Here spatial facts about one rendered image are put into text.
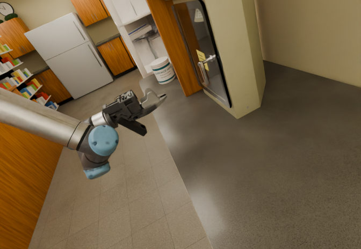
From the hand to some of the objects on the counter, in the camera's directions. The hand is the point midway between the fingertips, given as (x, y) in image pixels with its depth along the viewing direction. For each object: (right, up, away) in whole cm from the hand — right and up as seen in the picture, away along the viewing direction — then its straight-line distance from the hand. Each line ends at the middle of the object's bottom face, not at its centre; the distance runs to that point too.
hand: (163, 98), depth 70 cm
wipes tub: (-4, +19, +70) cm, 73 cm away
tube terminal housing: (+35, +5, +23) cm, 42 cm away
